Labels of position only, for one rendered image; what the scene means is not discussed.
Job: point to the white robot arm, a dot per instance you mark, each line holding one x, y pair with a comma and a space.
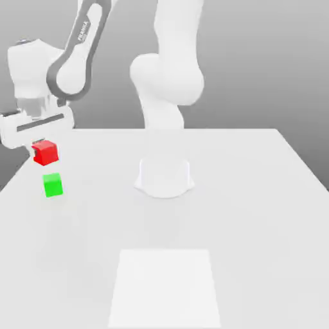
167, 77

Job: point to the small green cube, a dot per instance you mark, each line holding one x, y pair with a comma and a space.
53, 185

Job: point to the small red cube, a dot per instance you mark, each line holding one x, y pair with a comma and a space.
46, 153

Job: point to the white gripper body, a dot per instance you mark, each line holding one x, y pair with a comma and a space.
41, 122

